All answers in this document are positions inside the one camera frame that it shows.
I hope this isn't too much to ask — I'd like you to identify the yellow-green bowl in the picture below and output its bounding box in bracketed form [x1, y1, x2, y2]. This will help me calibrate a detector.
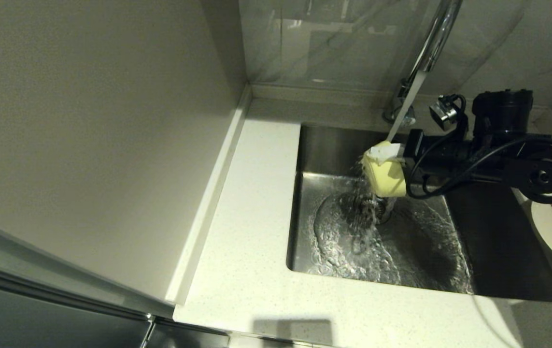
[362, 140, 408, 198]

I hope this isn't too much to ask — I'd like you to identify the chrome faucet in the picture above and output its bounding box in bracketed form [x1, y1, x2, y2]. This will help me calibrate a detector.
[383, 0, 464, 128]

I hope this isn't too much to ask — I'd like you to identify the stainless steel sink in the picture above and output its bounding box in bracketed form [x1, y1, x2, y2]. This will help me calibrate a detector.
[285, 123, 552, 304]

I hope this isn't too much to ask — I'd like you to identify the round metal drain strainer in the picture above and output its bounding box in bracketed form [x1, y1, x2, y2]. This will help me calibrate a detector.
[355, 196, 392, 225]

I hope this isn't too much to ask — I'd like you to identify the white counter upstand strip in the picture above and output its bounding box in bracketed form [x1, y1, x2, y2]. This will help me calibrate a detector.
[165, 85, 253, 306]

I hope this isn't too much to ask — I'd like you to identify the grey cabinet door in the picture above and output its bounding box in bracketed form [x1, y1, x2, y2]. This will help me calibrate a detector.
[0, 215, 230, 348]

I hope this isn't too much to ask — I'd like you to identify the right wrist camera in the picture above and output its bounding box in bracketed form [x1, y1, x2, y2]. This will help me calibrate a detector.
[429, 94, 466, 131]

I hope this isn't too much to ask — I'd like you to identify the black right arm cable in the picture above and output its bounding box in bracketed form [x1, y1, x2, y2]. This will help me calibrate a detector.
[405, 94, 552, 200]

